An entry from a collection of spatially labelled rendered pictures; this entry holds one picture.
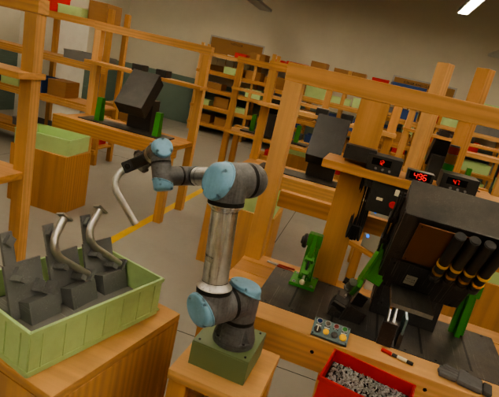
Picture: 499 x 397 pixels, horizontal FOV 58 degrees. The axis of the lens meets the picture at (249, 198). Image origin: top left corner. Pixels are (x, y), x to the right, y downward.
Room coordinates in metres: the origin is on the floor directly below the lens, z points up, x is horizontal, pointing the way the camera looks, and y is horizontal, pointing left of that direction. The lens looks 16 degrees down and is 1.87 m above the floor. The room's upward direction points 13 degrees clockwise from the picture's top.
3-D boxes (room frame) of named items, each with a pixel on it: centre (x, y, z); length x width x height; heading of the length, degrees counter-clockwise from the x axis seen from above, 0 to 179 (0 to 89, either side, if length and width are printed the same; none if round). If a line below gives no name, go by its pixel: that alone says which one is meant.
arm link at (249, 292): (1.42, -0.05, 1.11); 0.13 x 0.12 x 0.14; 135
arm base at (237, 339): (1.42, -0.06, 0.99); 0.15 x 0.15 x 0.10
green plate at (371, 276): (1.87, -0.62, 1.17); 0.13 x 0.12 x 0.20; 76
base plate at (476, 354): (1.91, -0.70, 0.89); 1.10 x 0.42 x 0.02; 76
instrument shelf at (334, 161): (2.16, -0.77, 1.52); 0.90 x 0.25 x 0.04; 76
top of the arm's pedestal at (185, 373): (1.42, -0.06, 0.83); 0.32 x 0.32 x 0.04; 74
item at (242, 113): (11.78, 0.53, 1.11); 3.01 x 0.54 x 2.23; 78
